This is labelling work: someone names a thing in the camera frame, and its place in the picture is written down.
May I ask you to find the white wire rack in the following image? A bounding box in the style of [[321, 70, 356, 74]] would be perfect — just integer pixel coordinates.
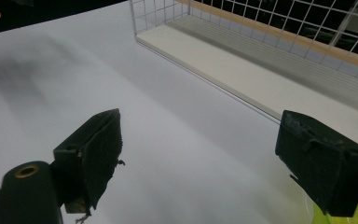
[[128, 0, 358, 151]]

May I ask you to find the wooden board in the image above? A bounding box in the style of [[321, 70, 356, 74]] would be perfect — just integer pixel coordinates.
[[174, 0, 358, 72]]

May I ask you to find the grey metal stand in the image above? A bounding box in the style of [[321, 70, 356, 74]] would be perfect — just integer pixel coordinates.
[[327, 0, 358, 49]]

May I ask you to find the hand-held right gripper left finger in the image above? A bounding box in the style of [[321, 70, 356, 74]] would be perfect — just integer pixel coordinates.
[[52, 107, 126, 224]]

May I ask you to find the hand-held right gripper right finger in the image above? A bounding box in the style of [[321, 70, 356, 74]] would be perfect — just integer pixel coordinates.
[[274, 109, 358, 218]]

